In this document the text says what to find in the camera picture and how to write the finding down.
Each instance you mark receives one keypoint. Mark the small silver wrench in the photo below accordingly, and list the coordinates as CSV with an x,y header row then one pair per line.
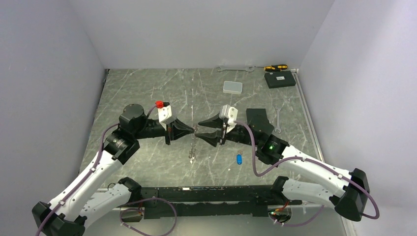
x,y
277,127

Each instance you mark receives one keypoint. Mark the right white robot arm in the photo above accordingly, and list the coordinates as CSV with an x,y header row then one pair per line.
x,y
347,192

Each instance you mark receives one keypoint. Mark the black rectangular box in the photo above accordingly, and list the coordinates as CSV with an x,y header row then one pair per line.
x,y
279,79

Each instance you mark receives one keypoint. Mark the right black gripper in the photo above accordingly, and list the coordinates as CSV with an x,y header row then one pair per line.
x,y
212,137

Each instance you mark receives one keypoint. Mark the metal keyring disc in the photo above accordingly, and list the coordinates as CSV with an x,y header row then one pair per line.
x,y
192,155

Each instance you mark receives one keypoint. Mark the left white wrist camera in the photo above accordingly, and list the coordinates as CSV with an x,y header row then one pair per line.
x,y
165,112

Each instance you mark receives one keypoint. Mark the yellow black screwdriver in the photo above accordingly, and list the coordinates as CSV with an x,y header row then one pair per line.
x,y
275,68

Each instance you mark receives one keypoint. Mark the blue key tag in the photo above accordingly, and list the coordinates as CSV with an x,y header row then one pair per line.
x,y
239,159

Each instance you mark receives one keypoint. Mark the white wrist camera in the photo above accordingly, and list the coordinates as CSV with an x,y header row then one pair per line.
x,y
229,113
165,112

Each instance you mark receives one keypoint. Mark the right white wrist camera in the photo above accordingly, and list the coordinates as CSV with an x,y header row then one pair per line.
x,y
229,113

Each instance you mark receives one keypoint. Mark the white plastic box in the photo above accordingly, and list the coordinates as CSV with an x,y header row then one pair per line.
x,y
231,87

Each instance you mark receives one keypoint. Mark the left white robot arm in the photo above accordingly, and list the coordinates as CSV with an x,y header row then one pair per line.
x,y
80,204

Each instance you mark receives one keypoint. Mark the silver open-end wrench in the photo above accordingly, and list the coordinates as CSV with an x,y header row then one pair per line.
x,y
228,68

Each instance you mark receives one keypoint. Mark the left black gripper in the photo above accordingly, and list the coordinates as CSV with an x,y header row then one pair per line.
x,y
175,133

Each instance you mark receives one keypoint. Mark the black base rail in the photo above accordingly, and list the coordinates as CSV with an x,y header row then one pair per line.
x,y
158,202

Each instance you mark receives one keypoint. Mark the black flat phone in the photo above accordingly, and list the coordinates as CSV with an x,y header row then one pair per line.
x,y
258,121

